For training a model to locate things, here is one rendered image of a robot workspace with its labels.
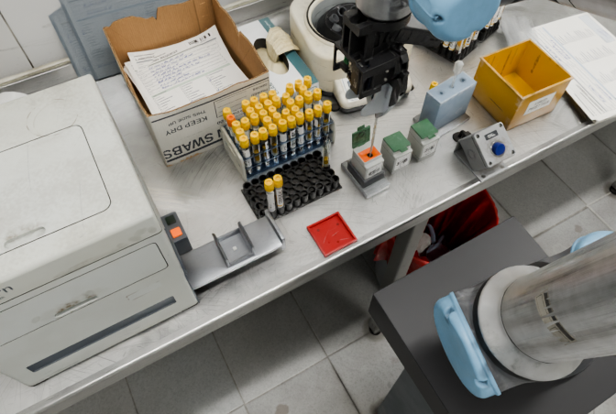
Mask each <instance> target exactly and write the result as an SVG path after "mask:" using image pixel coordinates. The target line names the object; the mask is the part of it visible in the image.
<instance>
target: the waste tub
mask: <svg viewBox="0 0 616 414"><path fill-rule="evenodd" d="M473 79H474V80H475V81H476V82H477V85H476V87H475V90H474V92H473V94H472V96H473V97H474V98H475V99H476V100H477V101H478V102H479V103H480V104H481V106H482V107H483V108H484V109H485V110H486V111H487V112H488V113H489V114H490V115H491V116H492V117H493V118H494V119H495V120H496V122H497V123H498V122H502V124H503V126H504V128H505V130H506V131H508V130H510V129H512V128H514V127H516V126H518V125H522V124H524V123H527V122H529V121H531V120H533V119H535V118H537V117H539V116H542V115H544V114H548V113H550V112H552V111H553V110H554V109H555V107H556V105H557V103H558V101H559V100H560V98H561V96H562V95H563V93H564V92H565V90H566V88H567V86H568V85H569V84H570V82H571V80H573V79H574V77H573V76H572V75H571V74H570V73H569V72H568V71H566V70H565V69H564V68H563V67H562V66H561V65H560V64H558V63H557V62H556V61H555V60H554V59H553V58H552V57H550V56H549V55H548V54H547V53H546V52H545V51H544V50H543V49H541V48H540V47H539V46H538V45H537V44H536V43H534V42H533V41H532V40H531V39H530V38H528V39H526V40H524V41H521V42H519V43H516V44H514V45H511V46H509V47H507V48H504V49H500V50H497V51H495V52H492V53H490V54H488V55H485V56H482V57H480V62H479V65H478V68H477V71H476V73H475V76H474V78H473Z"/></svg>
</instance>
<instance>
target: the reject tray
mask: <svg viewBox="0 0 616 414"><path fill-rule="evenodd" d="M306 229H307V230H308V232H309V234H310V235H311V237H312V238H313V240H314V241H315V243H316V244H317V246H318V247H319V249H320V251H321V252H322V254H323V255H324V257H328V256H330V255H332V254H334V253H336V252H338V251H339V250H341V249H343V248H345V247H347V246H349V245H352V244H354V243H355V242H357V241H358V239H357V238H356V236H355V235H354V234H353V232H352V231H351V229H350V228H349V226H348V225H347V223H346V221H345V220H344V219H343V217H342V216H341V214H340V213H339V212H335V213H333V214H331V215H329V216H327V217H325V218H324V219H322V220H320V221H318V222H316V223H312V224H310V225H308V226H306Z"/></svg>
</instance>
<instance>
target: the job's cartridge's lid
mask: <svg viewBox="0 0 616 414"><path fill-rule="evenodd" d="M369 141H370V125H368V126H366V127H365V125H362V126H360V127H358V128H357V132H354V133H352V148H353V149H354V148H356V147H361V146H363V145H365V143H367V142H369Z"/></svg>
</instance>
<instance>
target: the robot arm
mask: <svg viewBox="0 0 616 414"><path fill-rule="evenodd" d="M355 1H356V5H357V8H355V9H353V10H350V11H348V12H345V13H344V17H343V29H342V39H340V40H338V41H336V42H335V43H334V58H333V71H336V70H339V69H342V71H343V72H344V73H346V77H347V78H348V80H349V81H350V88H349V89H348V90H347V91H346V95H345V97H346V98H347V99H348V100H350V99H355V98H358V99H359V100H361V99H363V98H365V97H366V99H367V103H368V104H367V105H366V106H364V107H363V109H362V110H361V113H360V114H361V115H362V116H368V115H372V114H374V115H375V117H376V118H379V117H382V116H384V115H385V114H386V113H388V112H389V111H390V110H391V109H392V108H393V107H394V105H395V104H397V103H398V102H399V101H400V99H401V98H402V97H403V96H404V95H405V93H406V91H407V87H408V76H409V74H410V73H409V72H408V67H409V56H408V53H407V49H406V48H405V47H404V46H403V45H404V44H411V45H418V46H426V47H434V48H438V47H439V45H440V44H441V42H442V41H447V42H456V41H460V40H463V39H466V38H469V37H470V35H471V34H472V33H473V32H474V31H476V30H477V31H480V30H481V29H482V28H484V27H485V26H486V25H487V24H488V23H489V22H490V21H491V19H492V18H493V17H494V15H495V14H496V12H497V10H498V8H499V7H500V6H504V5H509V4H513V3H517V2H521V1H525V0H355ZM549 1H552V2H555V3H558V4H560V5H567V6H570V7H573V8H576V9H578V10H581V11H584V12H588V13H591V14H593V15H596V16H602V17H605V18H608V19H610V20H613V21H616V0H549ZM338 50H340V51H341V52H342V53H343V54H344V60H341V61H339V62H338V63H336V52H337V51H338ZM434 322H435V326H436V329H437V332H438V335H439V338H440V341H441V343H442V345H443V347H444V350H445V353H446V355H447V357H448V359H449V361H450V363H451V365H452V366H453V368H454V370H455V372H456V374H457V375H458V377H459V379H460V380H461V382H462V383H463V384H464V386H465V387H466V388H467V389H468V390H469V391H470V392H471V393H472V394H473V395H474V396H476V397H478V398H488V397H491V396H494V395H497V396H499V395H501V392H503V391H505V390H507V389H509V388H512V387H516V386H519V385H521V384H524V383H532V382H544V381H552V380H557V379H563V378H567V377H570V376H573V375H576V374H578V373H580V372H582V371H583V370H584V369H586V368H587V367H588V366H589V365H590V364H591V363H592V361H593V360H594V358H595V357H602V356H608V355H615V354H616V231H615V232H611V231H597V232H593V233H590V234H587V235H585V236H581V237H579V238H578V239H577V240H576V241H575V242H574V243H573V245H572V246H571V247H569V248H568V249H567V250H565V251H563V252H561V253H558V254H556V255H553V256H550V257H547V258H545V259H542V260H539V261H537V262H534V263H532V264H530V265H527V266H514V267H507V268H505V269H503V270H501V271H500V272H498V273H496V274H494V275H492V276H491V277H489V278H486V279H484V280H483V281H481V282H479V283H478V284H476V285H473V286H471V287H469V288H466V289H462V290H460V291H457V292H455V293H454V292H453V291H452V292H450V293H449V295H447V296H445V297H443V298H441V299H440V300H438V301H437V302H436V304H435V306H434Z"/></svg>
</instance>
